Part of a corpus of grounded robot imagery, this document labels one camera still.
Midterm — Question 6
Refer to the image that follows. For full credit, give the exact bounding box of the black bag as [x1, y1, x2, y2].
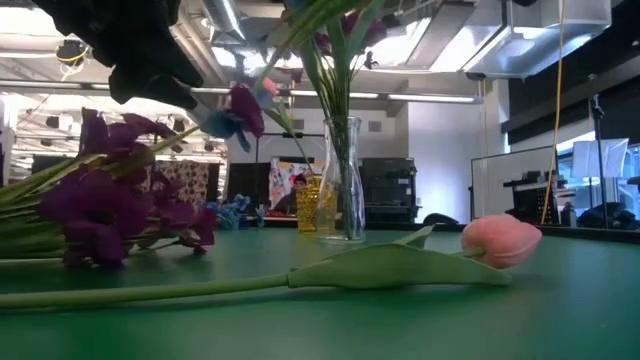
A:
[576, 201, 639, 231]

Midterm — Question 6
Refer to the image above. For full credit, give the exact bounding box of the light stand with white panel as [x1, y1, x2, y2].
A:
[571, 93, 631, 217]

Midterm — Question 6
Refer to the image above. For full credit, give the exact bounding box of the round silver ventilation duct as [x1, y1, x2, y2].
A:
[199, 0, 254, 47]

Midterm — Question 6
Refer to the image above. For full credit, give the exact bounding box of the colourful poster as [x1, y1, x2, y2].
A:
[268, 158, 327, 216]

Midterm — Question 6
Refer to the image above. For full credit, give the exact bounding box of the clear glass vase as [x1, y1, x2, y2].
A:
[314, 116, 368, 245]

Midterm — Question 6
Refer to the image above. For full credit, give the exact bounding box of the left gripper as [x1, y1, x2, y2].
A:
[32, 0, 205, 111]

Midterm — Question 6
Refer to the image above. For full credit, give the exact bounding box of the large metal ventilation duct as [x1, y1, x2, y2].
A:
[463, 0, 614, 81]

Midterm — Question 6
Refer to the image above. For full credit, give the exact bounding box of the glass partition panel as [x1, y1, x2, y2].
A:
[469, 144, 560, 221]

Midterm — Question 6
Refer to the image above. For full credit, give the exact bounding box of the black perforated cabinet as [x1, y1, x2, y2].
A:
[503, 171, 562, 225]

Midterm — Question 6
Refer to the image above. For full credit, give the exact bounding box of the black camera with yellow cable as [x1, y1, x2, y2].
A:
[53, 38, 93, 81]

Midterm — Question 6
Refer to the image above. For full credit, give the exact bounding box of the yellow hanging cord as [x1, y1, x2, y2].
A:
[539, 0, 568, 225]

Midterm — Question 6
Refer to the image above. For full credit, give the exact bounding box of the patterned fabric panel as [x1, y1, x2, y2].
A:
[158, 159, 212, 207]

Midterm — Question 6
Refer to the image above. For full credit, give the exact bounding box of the green stem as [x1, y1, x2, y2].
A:
[252, 0, 389, 91]

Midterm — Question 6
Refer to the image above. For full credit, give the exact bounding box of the magenta artificial flower bunch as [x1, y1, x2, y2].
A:
[0, 107, 219, 271]
[287, 0, 389, 241]

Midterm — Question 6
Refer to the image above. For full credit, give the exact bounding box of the yellow glass vase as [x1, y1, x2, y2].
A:
[294, 173, 339, 234]

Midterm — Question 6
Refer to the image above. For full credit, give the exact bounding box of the black equipment rack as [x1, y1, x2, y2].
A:
[359, 157, 420, 225]

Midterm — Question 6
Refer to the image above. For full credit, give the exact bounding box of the blue artificial flower bunch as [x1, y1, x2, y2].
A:
[202, 193, 266, 232]
[199, 82, 267, 154]

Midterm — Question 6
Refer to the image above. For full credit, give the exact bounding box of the pink artificial tulip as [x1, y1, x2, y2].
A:
[259, 77, 314, 179]
[0, 213, 544, 311]

